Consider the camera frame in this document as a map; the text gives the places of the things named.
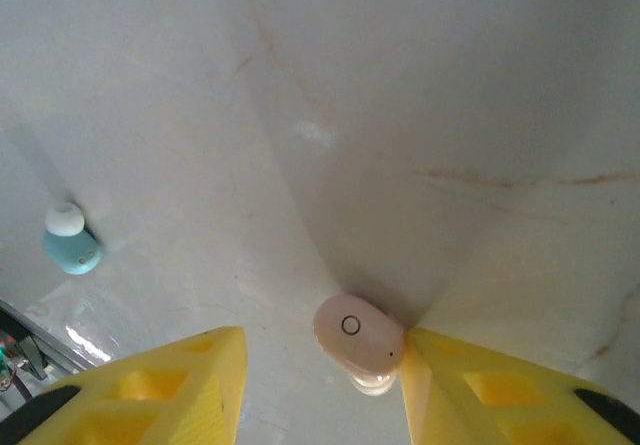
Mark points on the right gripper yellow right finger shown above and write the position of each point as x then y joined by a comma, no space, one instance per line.
440,405

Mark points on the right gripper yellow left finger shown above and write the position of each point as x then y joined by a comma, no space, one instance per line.
210,390

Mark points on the pink earbud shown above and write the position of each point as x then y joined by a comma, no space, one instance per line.
350,335

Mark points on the light blue earbud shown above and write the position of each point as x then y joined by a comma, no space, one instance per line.
70,257

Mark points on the wide aluminium base rail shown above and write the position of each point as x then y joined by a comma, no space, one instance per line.
55,341

